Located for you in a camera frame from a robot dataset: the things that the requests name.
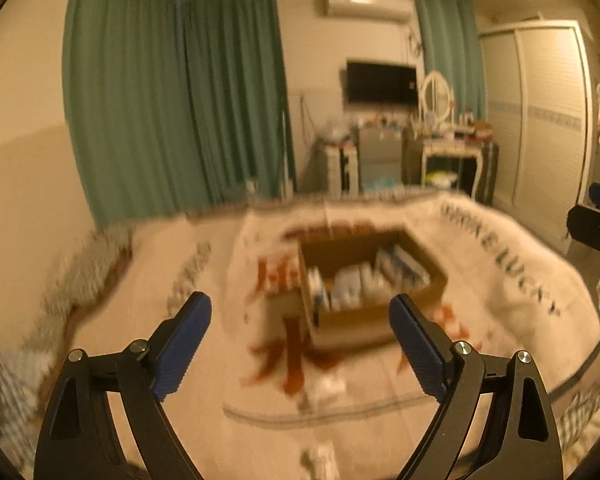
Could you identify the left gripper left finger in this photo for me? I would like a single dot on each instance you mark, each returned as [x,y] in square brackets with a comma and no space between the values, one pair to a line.
[175,342]

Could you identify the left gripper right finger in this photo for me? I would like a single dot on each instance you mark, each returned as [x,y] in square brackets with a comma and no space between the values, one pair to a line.
[425,345]

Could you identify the white fluffy plush bundle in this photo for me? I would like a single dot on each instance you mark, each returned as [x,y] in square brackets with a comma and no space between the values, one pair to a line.
[323,391]

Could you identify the cream cloth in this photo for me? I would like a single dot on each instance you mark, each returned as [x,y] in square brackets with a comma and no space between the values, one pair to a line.
[319,462]

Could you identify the white green plush toy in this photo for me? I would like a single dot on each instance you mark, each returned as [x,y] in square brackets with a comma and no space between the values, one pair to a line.
[317,289]

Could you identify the dark blue packet in box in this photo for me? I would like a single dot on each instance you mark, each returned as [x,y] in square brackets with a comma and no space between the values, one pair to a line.
[400,268]

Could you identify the brown cardboard box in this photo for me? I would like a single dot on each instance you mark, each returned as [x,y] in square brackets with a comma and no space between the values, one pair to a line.
[369,325]

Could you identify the dark suitcase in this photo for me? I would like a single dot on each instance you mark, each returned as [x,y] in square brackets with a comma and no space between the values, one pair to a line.
[489,172]

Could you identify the white sliding wardrobe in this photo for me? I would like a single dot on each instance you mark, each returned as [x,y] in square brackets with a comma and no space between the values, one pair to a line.
[538,102]

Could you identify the white dressing table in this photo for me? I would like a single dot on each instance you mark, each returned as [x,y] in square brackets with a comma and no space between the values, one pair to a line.
[423,155]

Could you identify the striped bed sheet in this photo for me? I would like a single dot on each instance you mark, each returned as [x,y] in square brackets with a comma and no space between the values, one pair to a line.
[28,374]

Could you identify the white oval vanity mirror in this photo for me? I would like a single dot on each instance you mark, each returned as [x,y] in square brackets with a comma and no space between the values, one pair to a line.
[436,99]

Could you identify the white suitcase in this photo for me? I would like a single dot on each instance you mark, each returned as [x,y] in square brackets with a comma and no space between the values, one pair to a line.
[339,165]

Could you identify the grey mini fridge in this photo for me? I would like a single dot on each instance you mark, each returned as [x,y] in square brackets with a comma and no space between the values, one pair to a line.
[379,158]

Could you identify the large green curtain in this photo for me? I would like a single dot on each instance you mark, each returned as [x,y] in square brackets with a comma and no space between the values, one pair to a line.
[174,104]

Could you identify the narrow green curtain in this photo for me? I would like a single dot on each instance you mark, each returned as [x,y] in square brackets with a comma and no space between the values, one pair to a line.
[451,46]

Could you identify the white air conditioner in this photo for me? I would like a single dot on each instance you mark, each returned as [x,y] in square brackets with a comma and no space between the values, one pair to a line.
[399,11]

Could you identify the black wall television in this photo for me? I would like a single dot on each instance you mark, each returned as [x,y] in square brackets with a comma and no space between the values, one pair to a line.
[376,83]

